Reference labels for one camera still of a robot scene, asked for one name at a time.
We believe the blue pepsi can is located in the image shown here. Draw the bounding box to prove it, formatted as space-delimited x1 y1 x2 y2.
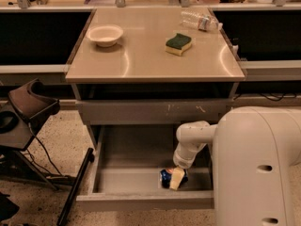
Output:
160 169 188 188

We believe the black cable on floor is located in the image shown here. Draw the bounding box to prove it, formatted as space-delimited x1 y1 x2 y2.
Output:
22 122 74 178

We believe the green yellow sponge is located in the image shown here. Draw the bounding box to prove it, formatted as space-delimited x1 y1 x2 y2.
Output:
165 33 192 57

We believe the grey closed top drawer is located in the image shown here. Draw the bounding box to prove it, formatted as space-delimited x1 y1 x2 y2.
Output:
76 99 232 125

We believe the grey metal counter cabinet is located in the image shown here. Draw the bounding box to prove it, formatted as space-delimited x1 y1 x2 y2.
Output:
66 7 245 142

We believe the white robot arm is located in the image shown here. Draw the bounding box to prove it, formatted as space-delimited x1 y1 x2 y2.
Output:
173 106 301 226

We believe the white paper bowl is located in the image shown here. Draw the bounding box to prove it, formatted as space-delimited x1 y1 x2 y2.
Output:
87 24 123 48

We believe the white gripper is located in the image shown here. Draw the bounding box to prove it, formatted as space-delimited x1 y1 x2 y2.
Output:
169 142 206 190

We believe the clear plastic water bottle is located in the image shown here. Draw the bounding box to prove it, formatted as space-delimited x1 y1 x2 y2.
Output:
181 10 223 32

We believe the grey open middle drawer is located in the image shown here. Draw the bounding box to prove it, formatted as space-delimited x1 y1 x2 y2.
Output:
77 124 214 211

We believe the black metal stand leg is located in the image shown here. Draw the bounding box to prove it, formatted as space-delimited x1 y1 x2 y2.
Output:
56 148 95 226

